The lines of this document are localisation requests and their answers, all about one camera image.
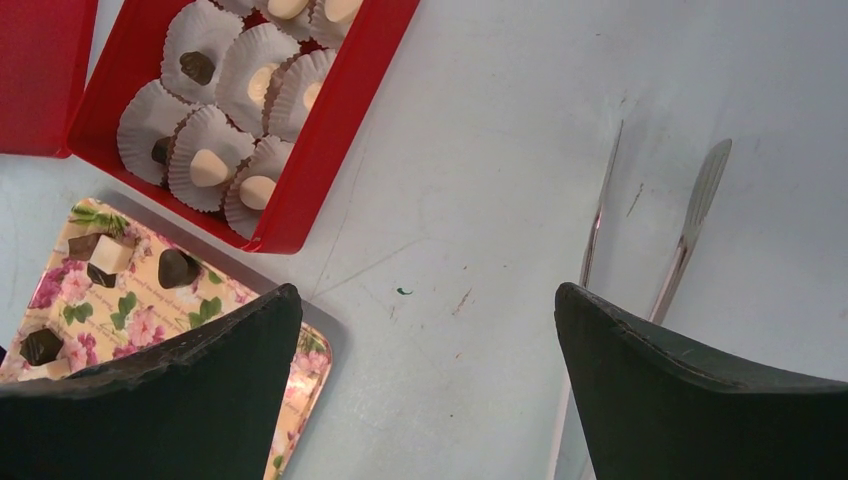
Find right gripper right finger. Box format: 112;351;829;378
554;282;847;479

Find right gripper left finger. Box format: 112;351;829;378
1;284;303;479

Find floral serving tray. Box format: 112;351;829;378
0;197;334;480

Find red chocolate box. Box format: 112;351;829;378
66;1;418;254

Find heart dark chocolate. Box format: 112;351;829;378
157;249;201;289

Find dark striped square chocolate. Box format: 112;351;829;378
19;328;64;367

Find silver serving tongs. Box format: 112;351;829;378
546;123;733;479

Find red box lid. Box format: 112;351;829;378
1;0;98;158

